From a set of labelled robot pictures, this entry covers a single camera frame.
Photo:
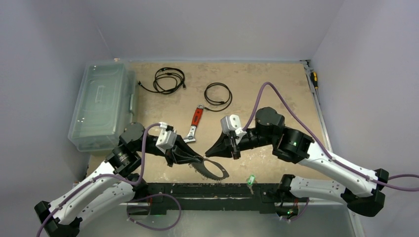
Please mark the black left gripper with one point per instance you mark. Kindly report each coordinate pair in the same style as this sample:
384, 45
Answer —
180, 153

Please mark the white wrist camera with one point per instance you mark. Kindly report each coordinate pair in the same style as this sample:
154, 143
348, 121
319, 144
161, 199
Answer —
232, 123
166, 138

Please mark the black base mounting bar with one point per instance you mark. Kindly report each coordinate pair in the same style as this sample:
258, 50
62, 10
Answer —
264, 197

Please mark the yellow black screwdriver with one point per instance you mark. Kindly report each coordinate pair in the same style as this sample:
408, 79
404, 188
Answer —
314, 80

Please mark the red handled adjustable wrench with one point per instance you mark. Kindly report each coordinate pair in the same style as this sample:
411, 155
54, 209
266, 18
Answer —
194, 124

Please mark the clear plastic storage box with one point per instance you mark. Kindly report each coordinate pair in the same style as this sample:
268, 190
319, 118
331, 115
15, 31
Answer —
104, 106

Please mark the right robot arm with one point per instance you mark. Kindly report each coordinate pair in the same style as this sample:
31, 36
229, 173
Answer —
360, 189

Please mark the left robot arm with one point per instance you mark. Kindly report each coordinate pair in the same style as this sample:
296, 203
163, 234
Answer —
116, 180

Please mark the aluminium frame rail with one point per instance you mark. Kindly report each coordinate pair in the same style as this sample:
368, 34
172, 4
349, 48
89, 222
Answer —
354, 218

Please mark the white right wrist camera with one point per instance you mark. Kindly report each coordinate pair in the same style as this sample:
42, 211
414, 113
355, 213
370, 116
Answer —
232, 123

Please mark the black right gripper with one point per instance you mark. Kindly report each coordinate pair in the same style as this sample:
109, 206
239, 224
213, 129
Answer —
234, 146

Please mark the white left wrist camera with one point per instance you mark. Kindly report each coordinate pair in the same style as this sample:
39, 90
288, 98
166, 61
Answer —
166, 138

